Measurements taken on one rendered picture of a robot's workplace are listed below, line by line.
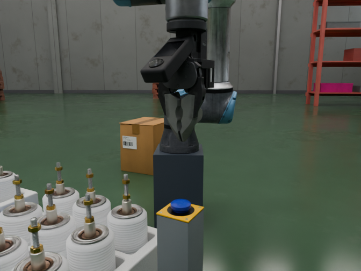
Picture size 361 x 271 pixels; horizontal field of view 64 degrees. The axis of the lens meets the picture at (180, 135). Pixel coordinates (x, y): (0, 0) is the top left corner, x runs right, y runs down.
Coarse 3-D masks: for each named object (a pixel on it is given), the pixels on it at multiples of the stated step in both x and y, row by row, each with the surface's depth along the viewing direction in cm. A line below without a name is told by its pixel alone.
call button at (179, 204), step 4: (176, 200) 58; (180, 200) 58; (184, 200) 58; (172, 204) 56; (176, 204) 56; (180, 204) 56; (184, 204) 56; (188, 204) 56; (172, 208) 56; (176, 208) 55; (180, 208) 55; (184, 208) 55; (188, 208) 55; (176, 212) 56; (180, 212) 55; (184, 212) 56
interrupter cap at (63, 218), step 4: (60, 212) 69; (44, 216) 67; (60, 216) 67; (64, 216) 67; (68, 216) 67; (40, 220) 65; (44, 220) 65; (60, 220) 66; (64, 220) 65; (68, 220) 65; (44, 224) 64; (48, 224) 64; (52, 224) 64; (56, 224) 63; (60, 224) 63; (64, 224) 64; (44, 228) 62; (48, 228) 62; (52, 228) 62
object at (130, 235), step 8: (112, 216) 68; (144, 216) 69; (112, 224) 67; (120, 224) 66; (128, 224) 66; (136, 224) 67; (144, 224) 69; (120, 232) 66; (128, 232) 66; (136, 232) 67; (144, 232) 69; (120, 240) 66; (128, 240) 66; (136, 240) 67; (144, 240) 69; (120, 248) 67; (128, 248) 67; (136, 248) 68
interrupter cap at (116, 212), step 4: (132, 204) 73; (116, 208) 71; (120, 208) 71; (132, 208) 72; (136, 208) 71; (140, 208) 71; (112, 212) 69; (116, 212) 69; (120, 212) 70; (132, 212) 70; (136, 212) 69; (140, 212) 69; (116, 216) 67; (120, 216) 67; (124, 216) 67; (128, 216) 67; (132, 216) 67; (136, 216) 67
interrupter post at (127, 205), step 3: (123, 201) 69; (126, 201) 69; (129, 201) 69; (123, 204) 69; (126, 204) 69; (129, 204) 69; (123, 207) 69; (126, 207) 69; (129, 207) 69; (123, 210) 69; (126, 210) 69; (129, 210) 69; (126, 213) 69
